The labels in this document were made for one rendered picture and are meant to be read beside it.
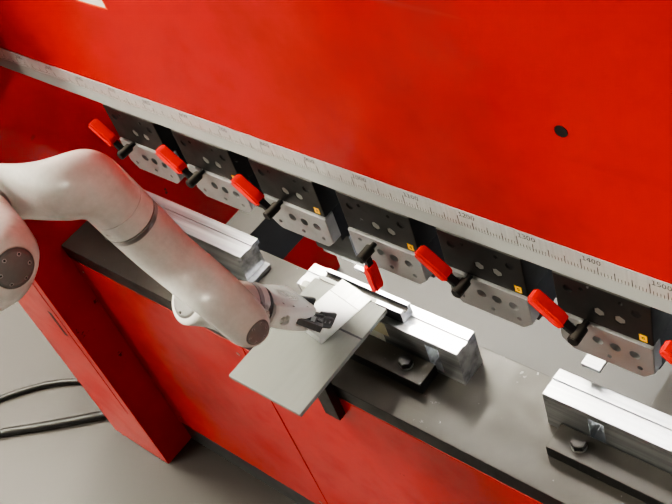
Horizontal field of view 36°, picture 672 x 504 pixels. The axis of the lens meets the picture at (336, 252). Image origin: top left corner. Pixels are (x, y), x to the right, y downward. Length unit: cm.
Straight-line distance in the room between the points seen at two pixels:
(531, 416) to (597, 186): 70
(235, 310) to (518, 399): 57
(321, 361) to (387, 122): 60
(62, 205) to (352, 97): 43
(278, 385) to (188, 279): 36
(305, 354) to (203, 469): 125
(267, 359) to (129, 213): 53
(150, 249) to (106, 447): 179
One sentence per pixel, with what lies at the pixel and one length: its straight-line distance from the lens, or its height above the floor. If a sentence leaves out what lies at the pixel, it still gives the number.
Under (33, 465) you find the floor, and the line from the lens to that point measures 343.
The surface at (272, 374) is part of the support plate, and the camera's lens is 193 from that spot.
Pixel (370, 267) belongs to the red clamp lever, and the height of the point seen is 121.
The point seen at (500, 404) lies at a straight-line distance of 193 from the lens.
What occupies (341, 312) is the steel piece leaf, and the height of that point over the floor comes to 100.
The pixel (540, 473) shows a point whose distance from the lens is 185.
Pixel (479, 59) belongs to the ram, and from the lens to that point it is 127.
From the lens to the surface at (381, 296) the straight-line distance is 198.
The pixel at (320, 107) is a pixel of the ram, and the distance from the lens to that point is 155.
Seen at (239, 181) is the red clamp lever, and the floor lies 131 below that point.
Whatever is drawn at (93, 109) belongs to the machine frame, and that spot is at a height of 110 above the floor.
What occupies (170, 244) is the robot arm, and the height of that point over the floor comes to 142.
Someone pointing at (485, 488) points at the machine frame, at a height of 77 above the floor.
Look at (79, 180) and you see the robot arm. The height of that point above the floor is 160.
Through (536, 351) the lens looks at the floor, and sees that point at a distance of 308.
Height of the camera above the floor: 247
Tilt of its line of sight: 45 degrees down
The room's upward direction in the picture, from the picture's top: 22 degrees counter-clockwise
